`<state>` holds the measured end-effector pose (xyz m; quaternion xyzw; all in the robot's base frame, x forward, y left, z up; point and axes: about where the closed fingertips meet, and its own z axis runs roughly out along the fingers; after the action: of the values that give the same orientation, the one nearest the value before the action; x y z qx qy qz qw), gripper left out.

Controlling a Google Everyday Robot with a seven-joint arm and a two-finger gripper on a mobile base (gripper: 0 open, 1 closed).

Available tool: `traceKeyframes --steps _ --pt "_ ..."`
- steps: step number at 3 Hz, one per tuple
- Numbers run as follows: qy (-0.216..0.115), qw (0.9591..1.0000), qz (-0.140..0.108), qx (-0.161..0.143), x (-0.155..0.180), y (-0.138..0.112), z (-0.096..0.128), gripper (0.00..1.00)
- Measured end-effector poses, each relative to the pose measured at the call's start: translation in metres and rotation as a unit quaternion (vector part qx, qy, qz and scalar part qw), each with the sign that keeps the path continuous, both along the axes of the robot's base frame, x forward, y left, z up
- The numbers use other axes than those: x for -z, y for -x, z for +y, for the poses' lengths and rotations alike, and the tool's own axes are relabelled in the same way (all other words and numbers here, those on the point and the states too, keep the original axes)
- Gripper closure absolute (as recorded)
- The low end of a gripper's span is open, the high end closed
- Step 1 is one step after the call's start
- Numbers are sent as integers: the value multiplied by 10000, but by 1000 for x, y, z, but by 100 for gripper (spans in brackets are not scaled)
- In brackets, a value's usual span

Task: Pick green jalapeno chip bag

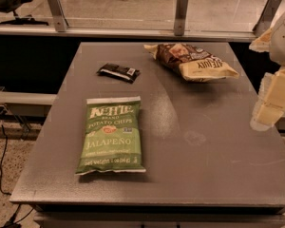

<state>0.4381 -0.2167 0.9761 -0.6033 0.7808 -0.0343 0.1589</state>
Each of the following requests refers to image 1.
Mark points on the small black snack bar wrapper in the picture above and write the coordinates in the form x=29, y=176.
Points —
x=127, y=74

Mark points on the left metal rail bracket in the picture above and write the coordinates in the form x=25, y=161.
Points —
x=59, y=20

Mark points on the brown and cream snack bag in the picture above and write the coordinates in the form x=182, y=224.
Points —
x=193, y=64

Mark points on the horizontal metal rail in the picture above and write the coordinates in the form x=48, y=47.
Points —
x=135, y=34

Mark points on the grey side frame beam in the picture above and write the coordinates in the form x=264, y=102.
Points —
x=26, y=104

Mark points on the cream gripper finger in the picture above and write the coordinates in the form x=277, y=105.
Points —
x=262, y=43
x=270, y=104

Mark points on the green jalapeno chip bag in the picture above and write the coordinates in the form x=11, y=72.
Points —
x=112, y=136

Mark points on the right metal rail bracket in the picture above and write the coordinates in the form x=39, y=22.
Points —
x=266, y=18

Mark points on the middle metal rail bracket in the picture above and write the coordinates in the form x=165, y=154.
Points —
x=180, y=17

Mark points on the metal rail bracket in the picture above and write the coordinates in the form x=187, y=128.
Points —
x=180, y=17
x=59, y=20
x=266, y=18

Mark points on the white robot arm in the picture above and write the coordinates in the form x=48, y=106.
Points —
x=277, y=44

